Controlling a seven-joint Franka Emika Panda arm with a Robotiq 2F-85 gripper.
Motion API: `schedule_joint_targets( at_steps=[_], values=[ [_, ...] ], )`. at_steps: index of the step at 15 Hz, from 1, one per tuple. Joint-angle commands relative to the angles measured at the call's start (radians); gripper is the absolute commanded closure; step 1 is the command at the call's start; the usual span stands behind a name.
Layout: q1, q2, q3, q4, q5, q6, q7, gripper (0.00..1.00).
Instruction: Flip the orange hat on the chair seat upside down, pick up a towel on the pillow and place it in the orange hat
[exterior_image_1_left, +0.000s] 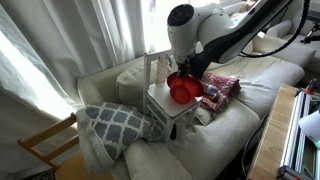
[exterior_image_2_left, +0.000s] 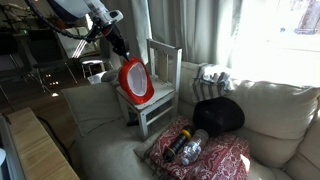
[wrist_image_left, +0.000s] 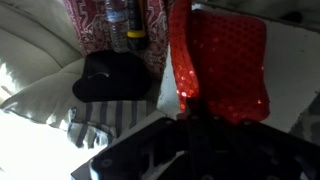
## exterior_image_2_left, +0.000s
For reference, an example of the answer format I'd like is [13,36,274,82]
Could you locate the small white stool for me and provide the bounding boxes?
[79,58,106,80]

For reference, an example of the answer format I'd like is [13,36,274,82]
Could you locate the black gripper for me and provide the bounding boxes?
[99,23,133,63]

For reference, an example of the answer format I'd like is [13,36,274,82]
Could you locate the clear plastic water bottle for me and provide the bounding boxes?
[180,128,210,167]

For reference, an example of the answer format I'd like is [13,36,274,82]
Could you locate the grey striped white towel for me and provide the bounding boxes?
[191,62,236,103]

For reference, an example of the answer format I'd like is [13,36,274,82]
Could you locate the small white wooden chair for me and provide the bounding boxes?
[115,37,184,141]

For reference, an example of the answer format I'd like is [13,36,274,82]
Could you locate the white shopping bag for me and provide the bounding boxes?
[54,26,98,60]

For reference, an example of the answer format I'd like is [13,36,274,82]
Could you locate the cream fabric sofa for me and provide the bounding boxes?
[61,60,320,180]

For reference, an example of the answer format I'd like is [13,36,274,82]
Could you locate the white round lamp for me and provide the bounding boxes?
[0,147,7,167]

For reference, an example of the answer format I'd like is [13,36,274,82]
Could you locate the black felt hat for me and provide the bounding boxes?
[192,96,246,138]

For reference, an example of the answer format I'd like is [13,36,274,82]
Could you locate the black office chair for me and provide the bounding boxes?
[25,28,80,93]

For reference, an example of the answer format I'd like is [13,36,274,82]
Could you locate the orange sequin hat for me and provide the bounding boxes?
[118,56,156,106]

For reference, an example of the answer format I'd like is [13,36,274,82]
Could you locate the black floor cable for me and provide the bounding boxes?
[35,115,73,165]

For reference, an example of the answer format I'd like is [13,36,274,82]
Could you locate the red patterned fringed scarf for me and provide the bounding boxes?
[148,115,252,180]

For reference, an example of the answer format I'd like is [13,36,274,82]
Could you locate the grey white patterned pillow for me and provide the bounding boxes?
[87,68,122,89]

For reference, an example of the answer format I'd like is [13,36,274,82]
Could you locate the white curtain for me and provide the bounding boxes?
[99,0,246,70]

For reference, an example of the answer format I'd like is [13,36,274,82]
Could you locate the cream throw pillow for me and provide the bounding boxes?
[61,82,125,137]

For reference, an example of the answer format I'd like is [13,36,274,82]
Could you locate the light wooden table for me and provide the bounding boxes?
[5,106,81,180]

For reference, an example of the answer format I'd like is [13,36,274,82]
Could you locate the silver black bottle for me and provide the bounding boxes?
[162,127,196,164]

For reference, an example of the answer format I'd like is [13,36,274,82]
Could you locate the aluminium frame rail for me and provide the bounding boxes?
[0,112,27,180]

